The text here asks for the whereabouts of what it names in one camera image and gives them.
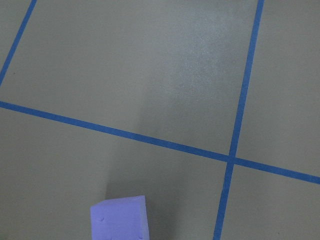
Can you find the purple foam block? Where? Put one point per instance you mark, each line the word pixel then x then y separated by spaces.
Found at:
pixel 120 219

